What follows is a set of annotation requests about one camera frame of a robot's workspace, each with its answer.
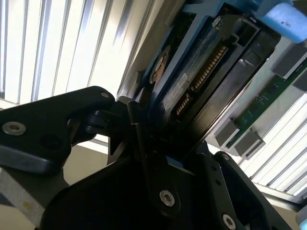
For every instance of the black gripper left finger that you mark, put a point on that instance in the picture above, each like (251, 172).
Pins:
(36, 134)

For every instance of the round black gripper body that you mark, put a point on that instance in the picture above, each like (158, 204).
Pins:
(100, 203)

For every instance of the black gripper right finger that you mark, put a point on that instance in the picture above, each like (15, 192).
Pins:
(227, 187)

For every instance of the hard disk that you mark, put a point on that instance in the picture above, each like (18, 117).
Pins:
(225, 95)

